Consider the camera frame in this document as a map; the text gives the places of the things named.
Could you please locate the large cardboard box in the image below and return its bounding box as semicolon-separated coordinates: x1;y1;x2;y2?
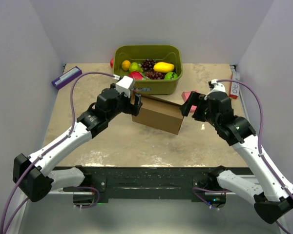
132;94;184;135

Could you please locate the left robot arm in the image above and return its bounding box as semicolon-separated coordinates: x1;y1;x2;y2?
13;85;142;202

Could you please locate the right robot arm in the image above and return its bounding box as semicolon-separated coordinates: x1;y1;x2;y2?
180;91;293;224

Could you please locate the red white toothpaste box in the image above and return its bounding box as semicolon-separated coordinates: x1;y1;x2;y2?
229;71;240;99

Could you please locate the purple rectangular box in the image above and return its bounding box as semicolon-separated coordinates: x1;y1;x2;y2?
51;66;82;90

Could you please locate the pink rectangular block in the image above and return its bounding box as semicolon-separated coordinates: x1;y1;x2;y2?
181;91;196;113

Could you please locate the dark grape bunch lower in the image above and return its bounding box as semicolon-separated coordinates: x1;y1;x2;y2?
144;71;166;80

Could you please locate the dark grape bunch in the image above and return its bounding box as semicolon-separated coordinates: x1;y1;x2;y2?
141;58;157;72
144;71;166;80

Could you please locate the orange fruit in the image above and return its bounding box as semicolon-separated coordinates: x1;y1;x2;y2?
121;60;131;71

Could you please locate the green pear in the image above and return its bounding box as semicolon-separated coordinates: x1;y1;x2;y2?
128;62;143;73

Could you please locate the red fruit behind bin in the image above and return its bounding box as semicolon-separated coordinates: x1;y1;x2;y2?
110;58;114;69

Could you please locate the yellow mango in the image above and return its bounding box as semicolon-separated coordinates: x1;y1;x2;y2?
153;62;174;73

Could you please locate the dark grape bunch upper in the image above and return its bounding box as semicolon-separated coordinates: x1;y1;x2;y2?
141;58;157;72

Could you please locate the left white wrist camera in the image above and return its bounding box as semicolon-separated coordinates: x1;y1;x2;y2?
115;76;136;98

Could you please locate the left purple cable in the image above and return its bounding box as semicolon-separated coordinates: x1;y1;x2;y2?
0;72;119;234

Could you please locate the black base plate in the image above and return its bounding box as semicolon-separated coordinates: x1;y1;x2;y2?
58;166;245;204

